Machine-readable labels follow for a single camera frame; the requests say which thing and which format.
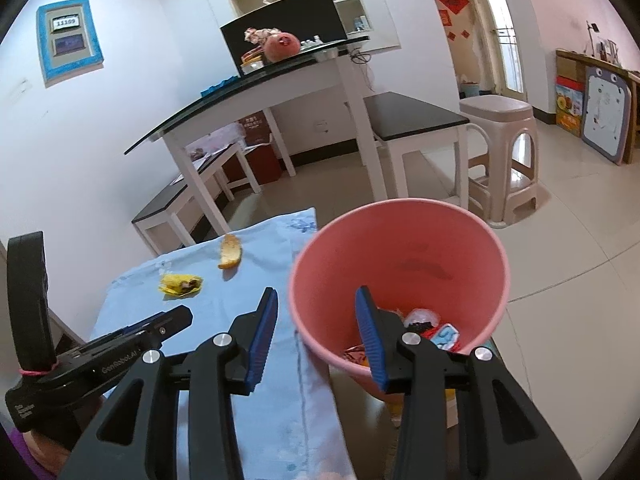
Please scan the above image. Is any pink snack wrapper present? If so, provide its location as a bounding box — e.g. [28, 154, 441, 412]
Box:
[428, 323, 460, 351]

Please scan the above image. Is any red foam fruit net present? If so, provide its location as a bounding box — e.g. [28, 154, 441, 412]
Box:
[421, 326, 440, 340]

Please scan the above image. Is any black foam fruit net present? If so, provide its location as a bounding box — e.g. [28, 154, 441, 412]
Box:
[406, 322, 431, 335]

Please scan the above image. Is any white orange plastic bag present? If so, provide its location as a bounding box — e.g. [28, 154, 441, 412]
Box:
[404, 309, 439, 330]

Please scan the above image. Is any purple left sleeve forearm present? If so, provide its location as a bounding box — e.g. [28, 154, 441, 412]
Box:
[10, 429, 56, 480]

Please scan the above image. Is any pink plastic trash bucket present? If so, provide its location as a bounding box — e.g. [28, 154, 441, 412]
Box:
[288, 198, 511, 403]

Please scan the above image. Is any red trash bin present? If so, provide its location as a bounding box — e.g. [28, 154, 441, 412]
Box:
[224, 144, 283, 185]

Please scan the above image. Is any left hand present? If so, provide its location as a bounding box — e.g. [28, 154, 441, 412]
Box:
[22, 393, 109, 478]

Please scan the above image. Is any light blue floral tablecloth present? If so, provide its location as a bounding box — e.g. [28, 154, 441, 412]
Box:
[91, 208, 355, 479]

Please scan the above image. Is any orange peel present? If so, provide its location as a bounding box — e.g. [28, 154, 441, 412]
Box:
[218, 233, 242, 270]

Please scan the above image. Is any left dark-top bench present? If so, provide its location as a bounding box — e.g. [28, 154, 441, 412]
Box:
[132, 141, 262, 255]

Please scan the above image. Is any dark-top bench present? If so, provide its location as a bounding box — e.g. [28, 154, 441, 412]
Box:
[132, 141, 262, 255]
[363, 92, 470, 209]

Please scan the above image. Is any white plastic bag on bench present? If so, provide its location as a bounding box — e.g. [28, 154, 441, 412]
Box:
[186, 122, 245, 160]

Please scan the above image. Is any dark red paper bag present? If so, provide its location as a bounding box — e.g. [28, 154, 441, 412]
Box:
[238, 110, 271, 146]

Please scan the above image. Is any white glass-top dining table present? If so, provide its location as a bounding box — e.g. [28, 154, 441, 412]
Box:
[124, 34, 388, 236]

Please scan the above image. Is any right dark-top bench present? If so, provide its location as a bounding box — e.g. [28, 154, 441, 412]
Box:
[363, 92, 470, 209]

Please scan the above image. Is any beige plastic stool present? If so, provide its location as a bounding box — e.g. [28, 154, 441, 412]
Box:
[460, 94, 539, 226]

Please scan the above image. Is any red round ornament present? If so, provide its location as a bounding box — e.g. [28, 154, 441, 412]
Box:
[264, 32, 300, 63]

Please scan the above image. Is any flower decoration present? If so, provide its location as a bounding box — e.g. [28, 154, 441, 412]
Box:
[242, 27, 280, 58]

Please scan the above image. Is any colourful cardboard box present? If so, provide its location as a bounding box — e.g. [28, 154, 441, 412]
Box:
[555, 76, 585, 136]

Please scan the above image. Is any black monitor screen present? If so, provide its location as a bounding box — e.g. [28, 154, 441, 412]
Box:
[221, 0, 348, 78]

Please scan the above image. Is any kids drawing board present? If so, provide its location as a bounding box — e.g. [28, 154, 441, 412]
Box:
[582, 66, 631, 165]

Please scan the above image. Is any wooden side table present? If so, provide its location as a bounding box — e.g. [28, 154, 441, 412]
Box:
[555, 49, 639, 165]

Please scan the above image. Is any black gripper strap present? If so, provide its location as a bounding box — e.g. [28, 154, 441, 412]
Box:
[5, 231, 58, 376]

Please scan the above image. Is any blue framed wall panel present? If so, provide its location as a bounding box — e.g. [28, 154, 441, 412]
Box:
[36, 0, 104, 87]

